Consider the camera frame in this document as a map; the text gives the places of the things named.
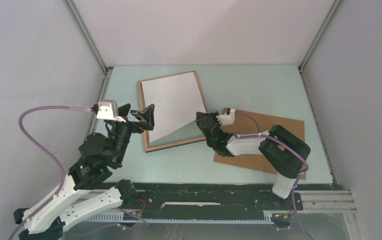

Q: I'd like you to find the ocean sky photo print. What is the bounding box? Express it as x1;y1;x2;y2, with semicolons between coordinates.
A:
140;71;208;143

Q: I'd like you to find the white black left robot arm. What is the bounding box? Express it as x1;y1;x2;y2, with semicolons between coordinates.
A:
13;100;155;240

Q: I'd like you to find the wooden picture frame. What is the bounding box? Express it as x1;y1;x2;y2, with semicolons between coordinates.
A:
136;70;212;153

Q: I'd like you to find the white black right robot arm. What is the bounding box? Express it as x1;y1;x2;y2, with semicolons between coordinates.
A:
195;108;311;209

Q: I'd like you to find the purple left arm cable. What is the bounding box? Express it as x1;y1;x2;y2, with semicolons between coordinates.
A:
8;105;150;240

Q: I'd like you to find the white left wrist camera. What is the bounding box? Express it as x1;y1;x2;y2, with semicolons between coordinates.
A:
96;100;126;122

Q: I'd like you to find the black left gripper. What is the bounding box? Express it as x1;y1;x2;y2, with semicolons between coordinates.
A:
110;103;155;166

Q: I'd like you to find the aluminium extrusion base frame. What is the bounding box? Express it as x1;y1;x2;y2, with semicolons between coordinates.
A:
86;190;363;240

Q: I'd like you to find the brown frame backing board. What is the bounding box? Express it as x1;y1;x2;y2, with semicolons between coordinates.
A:
214;109;305;175

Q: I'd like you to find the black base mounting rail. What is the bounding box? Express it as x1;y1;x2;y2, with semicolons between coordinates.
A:
122;182;303;222

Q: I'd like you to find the clear acrylic frame sheet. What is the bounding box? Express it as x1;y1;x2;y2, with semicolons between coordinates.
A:
149;121;203;147

